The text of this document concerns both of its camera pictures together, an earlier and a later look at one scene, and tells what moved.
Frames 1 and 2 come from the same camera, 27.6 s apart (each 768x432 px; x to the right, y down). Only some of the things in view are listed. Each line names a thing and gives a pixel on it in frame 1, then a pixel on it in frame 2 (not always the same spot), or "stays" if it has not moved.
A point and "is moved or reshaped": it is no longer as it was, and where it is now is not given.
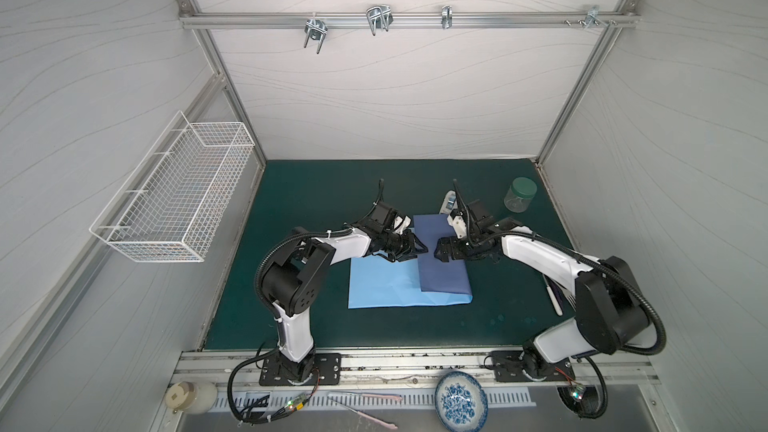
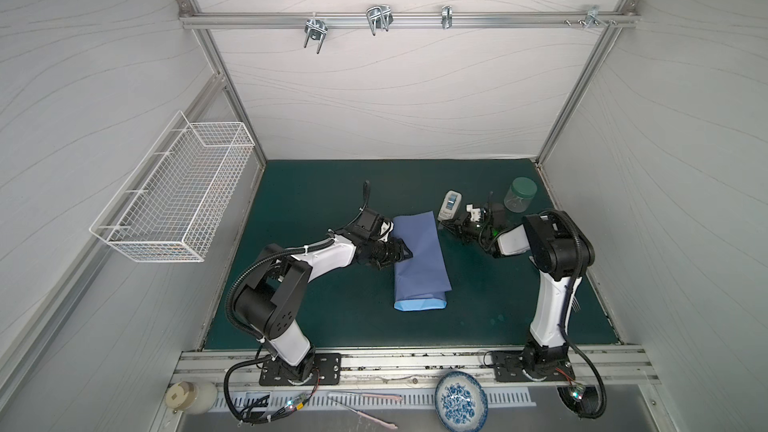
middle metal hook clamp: x=379 y=17 stays
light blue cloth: x=378 y=281 is moved or reshaped
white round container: x=191 y=397 stays
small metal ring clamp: x=447 y=16 stays
